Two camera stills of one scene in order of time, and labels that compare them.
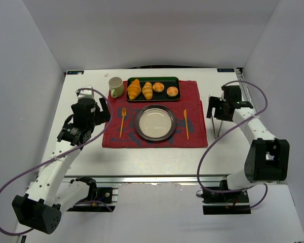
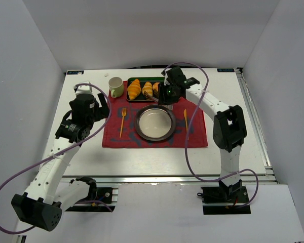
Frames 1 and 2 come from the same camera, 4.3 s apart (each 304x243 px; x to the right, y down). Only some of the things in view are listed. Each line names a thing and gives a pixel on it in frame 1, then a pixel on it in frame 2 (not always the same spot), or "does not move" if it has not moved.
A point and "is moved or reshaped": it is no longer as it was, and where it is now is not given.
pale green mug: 116,85 does not move
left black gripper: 101,114 does not move
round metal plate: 155,122 does not move
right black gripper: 216,111 to 164,94
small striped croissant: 147,90 does not move
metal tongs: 216,135 is moved or reshaped
